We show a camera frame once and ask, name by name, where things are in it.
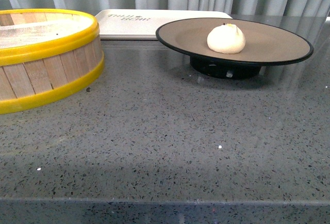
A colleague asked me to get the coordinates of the beige plate black rim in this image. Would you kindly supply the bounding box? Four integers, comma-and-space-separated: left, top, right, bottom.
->
156, 18, 314, 79

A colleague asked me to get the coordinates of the white steamed bun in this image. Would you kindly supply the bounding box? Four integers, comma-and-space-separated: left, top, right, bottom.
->
207, 23, 246, 54

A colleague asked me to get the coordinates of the white rectangular serving tray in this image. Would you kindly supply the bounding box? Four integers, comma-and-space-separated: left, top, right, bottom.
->
96, 9, 231, 40

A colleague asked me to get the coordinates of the yellow rimmed bamboo steamer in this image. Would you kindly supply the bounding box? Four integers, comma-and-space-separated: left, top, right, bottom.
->
1, 9, 104, 114

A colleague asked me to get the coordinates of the white steamer liner cloth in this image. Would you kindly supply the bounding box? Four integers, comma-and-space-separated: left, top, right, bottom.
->
1, 19, 92, 49

